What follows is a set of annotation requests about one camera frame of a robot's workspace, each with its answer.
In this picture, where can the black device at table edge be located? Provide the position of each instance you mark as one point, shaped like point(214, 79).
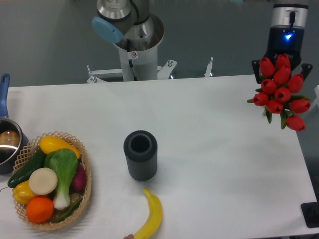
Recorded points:
point(311, 214)

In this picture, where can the white object at right edge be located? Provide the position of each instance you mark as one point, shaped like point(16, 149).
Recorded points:
point(316, 101)

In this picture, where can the red tulip bouquet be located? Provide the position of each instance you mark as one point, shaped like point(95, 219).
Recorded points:
point(279, 93)

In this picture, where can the blue handled saucepan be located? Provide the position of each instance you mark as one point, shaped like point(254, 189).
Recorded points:
point(12, 138)

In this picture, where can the cream round bun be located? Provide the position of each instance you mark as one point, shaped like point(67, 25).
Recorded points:
point(43, 181)

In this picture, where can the purple sweet potato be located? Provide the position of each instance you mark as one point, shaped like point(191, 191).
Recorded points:
point(79, 181)

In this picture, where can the orange fruit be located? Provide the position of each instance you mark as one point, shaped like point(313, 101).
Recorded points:
point(39, 209)

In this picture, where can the yellow squash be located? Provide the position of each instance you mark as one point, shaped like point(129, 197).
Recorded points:
point(49, 144)

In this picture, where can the green bean pod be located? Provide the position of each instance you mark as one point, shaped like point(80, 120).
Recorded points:
point(69, 211)

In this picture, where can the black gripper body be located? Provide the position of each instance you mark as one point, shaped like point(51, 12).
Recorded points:
point(285, 40)

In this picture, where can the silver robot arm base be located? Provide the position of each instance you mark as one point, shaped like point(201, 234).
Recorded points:
point(128, 24)

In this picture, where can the green cucumber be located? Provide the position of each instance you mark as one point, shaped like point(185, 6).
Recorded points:
point(24, 173)

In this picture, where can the dark grey ribbed vase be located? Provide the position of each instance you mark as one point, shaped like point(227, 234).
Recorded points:
point(141, 152)

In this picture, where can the woven wicker basket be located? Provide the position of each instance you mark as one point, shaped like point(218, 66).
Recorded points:
point(79, 197)

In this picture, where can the yellow banana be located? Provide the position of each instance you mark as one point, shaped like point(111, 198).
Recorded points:
point(154, 219)

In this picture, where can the green bok choy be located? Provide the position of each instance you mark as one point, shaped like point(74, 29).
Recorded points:
point(64, 163)

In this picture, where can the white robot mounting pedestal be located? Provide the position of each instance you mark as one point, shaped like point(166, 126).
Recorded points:
point(135, 66)

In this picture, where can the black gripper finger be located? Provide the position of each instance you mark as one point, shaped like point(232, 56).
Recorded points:
point(256, 66)
point(306, 69)

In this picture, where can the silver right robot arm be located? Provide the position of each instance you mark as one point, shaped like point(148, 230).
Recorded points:
point(290, 13)

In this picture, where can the yellow bell pepper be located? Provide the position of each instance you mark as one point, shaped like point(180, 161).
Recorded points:
point(23, 194)

